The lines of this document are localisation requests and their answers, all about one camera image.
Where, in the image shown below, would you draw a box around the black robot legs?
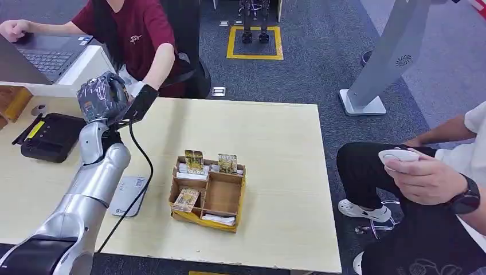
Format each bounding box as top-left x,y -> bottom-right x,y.
239,0 -> 271,44

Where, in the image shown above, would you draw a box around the white handheld controller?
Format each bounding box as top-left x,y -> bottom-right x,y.
378,148 -> 420,171

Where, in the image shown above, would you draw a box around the person's left hand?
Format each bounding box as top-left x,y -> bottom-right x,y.
383,148 -> 468,206

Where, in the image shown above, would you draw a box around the red white striped object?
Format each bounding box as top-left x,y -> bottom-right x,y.
467,0 -> 486,19

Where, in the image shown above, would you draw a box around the black wristwatch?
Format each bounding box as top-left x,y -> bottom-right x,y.
447,174 -> 481,215

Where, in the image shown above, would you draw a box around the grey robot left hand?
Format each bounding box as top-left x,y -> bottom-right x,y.
76,71 -> 132,125

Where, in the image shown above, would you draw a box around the black cable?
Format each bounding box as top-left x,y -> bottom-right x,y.
96,121 -> 155,254

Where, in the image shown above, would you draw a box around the grey card reader pad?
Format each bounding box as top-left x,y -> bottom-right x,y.
110,175 -> 149,218

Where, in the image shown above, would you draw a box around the dark grey laptop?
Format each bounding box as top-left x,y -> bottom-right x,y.
0,34 -> 94,85

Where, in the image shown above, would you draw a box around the printed trading card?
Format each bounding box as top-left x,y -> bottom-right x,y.
184,150 -> 205,175
218,154 -> 238,175
173,188 -> 201,213

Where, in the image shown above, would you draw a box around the white desk counter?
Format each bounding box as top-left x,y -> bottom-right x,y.
0,45 -> 122,99

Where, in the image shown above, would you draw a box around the white floor stand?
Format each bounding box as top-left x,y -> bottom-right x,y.
339,0 -> 449,116

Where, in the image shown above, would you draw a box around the black office chair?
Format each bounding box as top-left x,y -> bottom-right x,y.
151,0 -> 211,100

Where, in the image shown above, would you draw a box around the black device yellow label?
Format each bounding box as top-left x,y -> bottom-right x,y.
11,112 -> 87,164

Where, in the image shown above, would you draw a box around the chrome chair base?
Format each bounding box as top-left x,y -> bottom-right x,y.
355,200 -> 403,241

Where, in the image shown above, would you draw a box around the person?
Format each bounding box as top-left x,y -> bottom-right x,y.
336,100 -> 486,275
0,0 -> 211,100

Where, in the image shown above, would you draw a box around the wooden card box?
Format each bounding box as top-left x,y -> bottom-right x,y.
168,155 -> 247,233

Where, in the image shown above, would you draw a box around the brown wooden box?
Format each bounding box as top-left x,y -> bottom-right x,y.
0,86 -> 33,130

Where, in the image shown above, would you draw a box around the white card stack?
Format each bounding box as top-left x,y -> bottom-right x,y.
176,163 -> 210,180
201,213 -> 236,226

